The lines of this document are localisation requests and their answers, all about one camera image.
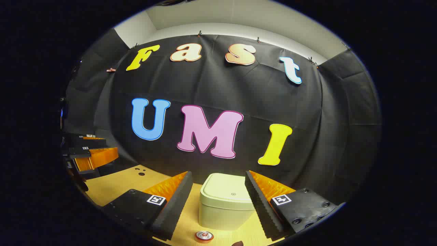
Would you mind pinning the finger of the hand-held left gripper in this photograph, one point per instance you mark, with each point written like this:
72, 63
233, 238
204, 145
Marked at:
97, 158
88, 142

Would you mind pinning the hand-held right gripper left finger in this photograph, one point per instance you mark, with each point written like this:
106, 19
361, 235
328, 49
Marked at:
177, 205

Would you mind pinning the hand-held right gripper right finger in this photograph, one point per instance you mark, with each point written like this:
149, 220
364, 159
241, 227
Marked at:
261, 205

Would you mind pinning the pale green desktop garbage bin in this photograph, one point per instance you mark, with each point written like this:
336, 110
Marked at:
222, 205

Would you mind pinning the red pop can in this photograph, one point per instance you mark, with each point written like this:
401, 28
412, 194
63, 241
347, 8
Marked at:
204, 235

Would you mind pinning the wooden desktop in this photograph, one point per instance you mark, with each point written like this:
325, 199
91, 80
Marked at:
112, 184

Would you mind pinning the black backdrop cloth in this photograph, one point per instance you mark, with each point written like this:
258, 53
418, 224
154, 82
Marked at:
239, 85

